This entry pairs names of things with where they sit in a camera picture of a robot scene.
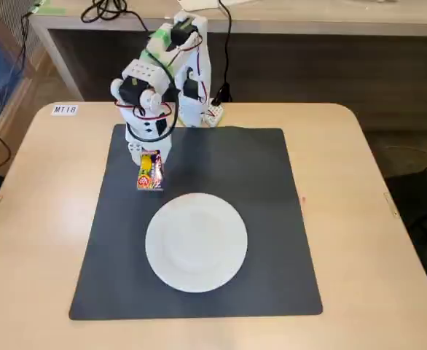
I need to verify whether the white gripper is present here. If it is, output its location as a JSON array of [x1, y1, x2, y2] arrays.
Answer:
[[125, 114, 173, 163]]

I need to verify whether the colourful candy box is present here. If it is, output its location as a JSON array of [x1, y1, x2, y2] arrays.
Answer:
[[136, 148, 165, 193]]

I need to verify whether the white round dish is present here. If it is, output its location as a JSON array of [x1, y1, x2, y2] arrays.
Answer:
[[144, 192, 249, 294]]

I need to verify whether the dark grey rubber mat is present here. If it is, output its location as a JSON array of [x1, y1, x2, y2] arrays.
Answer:
[[68, 123, 324, 322]]

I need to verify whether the black power plug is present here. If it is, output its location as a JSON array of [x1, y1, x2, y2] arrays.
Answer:
[[213, 82, 234, 104]]

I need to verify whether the white MT18 label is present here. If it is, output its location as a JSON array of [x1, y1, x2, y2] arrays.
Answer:
[[51, 104, 79, 117]]

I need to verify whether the green tape piece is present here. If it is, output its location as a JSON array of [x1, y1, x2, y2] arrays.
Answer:
[[149, 26, 175, 53], [32, 0, 68, 16]]

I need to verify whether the white paper sheet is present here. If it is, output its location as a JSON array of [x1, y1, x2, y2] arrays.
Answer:
[[178, 0, 222, 12]]

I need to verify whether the beige wooden desk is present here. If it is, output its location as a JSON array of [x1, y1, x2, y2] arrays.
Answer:
[[29, 0, 427, 105]]

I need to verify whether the coiled black cable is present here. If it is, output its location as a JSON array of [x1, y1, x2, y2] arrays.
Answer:
[[80, 0, 153, 34]]

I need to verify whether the black power cable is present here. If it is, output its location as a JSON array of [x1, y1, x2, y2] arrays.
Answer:
[[217, 0, 233, 88]]

